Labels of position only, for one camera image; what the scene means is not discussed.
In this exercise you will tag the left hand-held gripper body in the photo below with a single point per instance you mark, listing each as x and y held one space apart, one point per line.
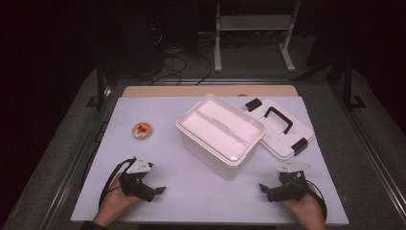
137 185

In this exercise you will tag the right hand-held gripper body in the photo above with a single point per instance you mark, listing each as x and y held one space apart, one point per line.
288 188

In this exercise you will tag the white plastic storage box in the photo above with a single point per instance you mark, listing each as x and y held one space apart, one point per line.
207 158

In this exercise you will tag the person's left hand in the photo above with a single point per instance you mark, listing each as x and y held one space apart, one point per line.
116 202

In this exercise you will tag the person's right hand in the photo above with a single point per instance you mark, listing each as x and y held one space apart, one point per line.
306 211

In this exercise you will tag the white table cover board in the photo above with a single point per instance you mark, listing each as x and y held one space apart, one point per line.
191 198

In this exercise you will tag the grey metal stand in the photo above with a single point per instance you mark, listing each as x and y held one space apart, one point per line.
255 23

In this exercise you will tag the black upright post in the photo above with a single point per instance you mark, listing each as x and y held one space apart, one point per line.
101 86
348 86

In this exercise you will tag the aluminium table frame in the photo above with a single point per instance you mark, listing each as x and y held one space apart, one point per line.
242 81

